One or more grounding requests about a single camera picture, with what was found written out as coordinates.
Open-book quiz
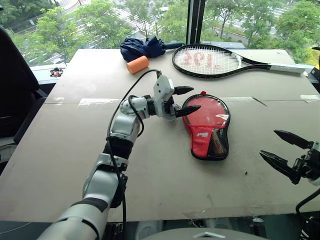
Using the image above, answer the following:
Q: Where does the grey rounded robot body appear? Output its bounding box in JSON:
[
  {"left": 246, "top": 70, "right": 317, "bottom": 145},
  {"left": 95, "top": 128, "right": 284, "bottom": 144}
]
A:
[{"left": 141, "top": 226, "right": 270, "bottom": 240}]

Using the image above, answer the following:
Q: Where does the orange foam cylinder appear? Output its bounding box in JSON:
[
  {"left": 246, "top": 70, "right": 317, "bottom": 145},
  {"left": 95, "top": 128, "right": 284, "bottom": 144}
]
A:
[{"left": 125, "top": 55, "right": 151, "bottom": 75}]

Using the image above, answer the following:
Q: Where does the black white tennis racket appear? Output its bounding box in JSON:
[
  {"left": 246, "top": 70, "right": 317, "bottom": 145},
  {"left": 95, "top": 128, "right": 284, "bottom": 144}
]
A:
[{"left": 171, "top": 43, "right": 307, "bottom": 81}]

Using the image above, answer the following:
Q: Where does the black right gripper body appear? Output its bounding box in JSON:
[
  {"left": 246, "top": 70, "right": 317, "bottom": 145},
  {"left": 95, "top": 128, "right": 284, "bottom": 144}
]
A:
[{"left": 293, "top": 147, "right": 320, "bottom": 180}]

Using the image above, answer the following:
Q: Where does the red table tennis paddle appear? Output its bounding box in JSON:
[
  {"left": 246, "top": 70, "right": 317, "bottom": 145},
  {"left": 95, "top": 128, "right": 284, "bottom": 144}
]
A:
[{"left": 185, "top": 95, "right": 230, "bottom": 154}]

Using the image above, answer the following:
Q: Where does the small red black gadget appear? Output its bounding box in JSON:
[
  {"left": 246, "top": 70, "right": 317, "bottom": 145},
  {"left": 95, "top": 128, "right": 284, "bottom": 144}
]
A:
[{"left": 49, "top": 66, "right": 67, "bottom": 78}]

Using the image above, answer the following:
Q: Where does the folded navy blue umbrella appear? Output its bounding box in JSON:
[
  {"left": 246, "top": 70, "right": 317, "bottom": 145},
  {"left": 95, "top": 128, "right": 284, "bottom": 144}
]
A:
[{"left": 119, "top": 35, "right": 186, "bottom": 64}]

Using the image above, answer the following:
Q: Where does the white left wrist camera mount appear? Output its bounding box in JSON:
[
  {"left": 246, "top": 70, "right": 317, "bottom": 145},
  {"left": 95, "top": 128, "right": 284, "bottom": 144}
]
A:
[{"left": 152, "top": 75, "right": 176, "bottom": 122}]

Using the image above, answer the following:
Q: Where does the red black paddle case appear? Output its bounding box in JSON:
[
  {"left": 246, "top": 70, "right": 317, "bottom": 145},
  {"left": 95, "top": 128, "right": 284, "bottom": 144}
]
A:
[{"left": 181, "top": 90, "right": 231, "bottom": 160}]

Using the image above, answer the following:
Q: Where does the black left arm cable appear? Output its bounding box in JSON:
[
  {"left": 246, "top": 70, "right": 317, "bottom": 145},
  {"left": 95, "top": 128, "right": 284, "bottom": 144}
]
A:
[{"left": 105, "top": 69, "right": 163, "bottom": 223}]

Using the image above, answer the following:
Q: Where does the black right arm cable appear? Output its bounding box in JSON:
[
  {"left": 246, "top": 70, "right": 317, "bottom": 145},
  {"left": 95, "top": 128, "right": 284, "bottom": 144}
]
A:
[{"left": 295, "top": 187, "right": 320, "bottom": 240}]

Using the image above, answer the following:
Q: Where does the yellow black object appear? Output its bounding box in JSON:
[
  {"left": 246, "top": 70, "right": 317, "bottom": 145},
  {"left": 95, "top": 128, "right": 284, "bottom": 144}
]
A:
[{"left": 310, "top": 45, "right": 320, "bottom": 84}]

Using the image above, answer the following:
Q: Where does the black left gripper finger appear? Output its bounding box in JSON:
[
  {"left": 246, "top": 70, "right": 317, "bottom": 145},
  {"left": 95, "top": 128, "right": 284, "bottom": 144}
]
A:
[
  {"left": 176, "top": 105, "right": 202, "bottom": 119},
  {"left": 174, "top": 85, "right": 196, "bottom": 97}
]

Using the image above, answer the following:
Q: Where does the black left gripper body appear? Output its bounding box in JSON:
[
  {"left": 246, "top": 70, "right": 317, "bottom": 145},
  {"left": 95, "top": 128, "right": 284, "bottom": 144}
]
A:
[{"left": 162, "top": 96, "right": 182, "bottom": 122}]

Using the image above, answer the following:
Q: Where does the black window frame post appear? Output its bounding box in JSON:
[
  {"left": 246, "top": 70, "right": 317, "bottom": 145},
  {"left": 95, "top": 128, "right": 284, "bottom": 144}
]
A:
[{"left": 185, "top": 0, "right": 207, "bottom": 46}]

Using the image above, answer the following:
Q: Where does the clear tape strip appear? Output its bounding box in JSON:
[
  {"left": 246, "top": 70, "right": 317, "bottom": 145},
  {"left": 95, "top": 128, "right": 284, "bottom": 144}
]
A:
[
  {"left": 78, "top": 97, "right": 121, "bottom": 108},
  {"left": 299, "top": 94, "right": 320, "bottom": 103},
  {"left": 221, "top": 95, "right": 255, "bottom": 103}
]

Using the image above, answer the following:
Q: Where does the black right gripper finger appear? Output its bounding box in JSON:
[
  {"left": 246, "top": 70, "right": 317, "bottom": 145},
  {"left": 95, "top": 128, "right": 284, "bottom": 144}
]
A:
[
  {"left": 273, "top": 129, "right": 314, "bottom": 150},
  {"left": 259, "top": 149, "right": 302, "bottom": 185}
]

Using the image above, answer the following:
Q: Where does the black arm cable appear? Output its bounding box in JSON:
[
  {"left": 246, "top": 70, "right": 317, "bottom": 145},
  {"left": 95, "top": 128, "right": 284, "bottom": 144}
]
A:
[
  {"left": 295, "top": 187, "right": 320, "bottom": 240},
  {"left": 105, "top": 69, "right": 163, "bottom": 223}
]

